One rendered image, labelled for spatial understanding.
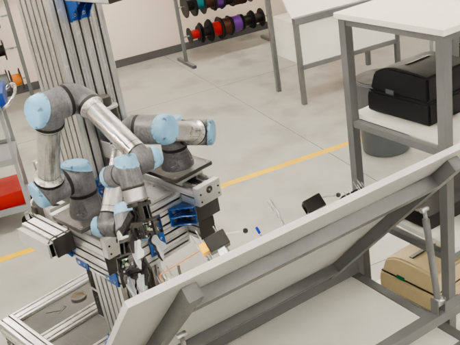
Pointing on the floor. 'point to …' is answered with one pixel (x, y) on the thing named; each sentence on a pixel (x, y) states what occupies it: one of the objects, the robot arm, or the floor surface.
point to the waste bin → (392, 149)
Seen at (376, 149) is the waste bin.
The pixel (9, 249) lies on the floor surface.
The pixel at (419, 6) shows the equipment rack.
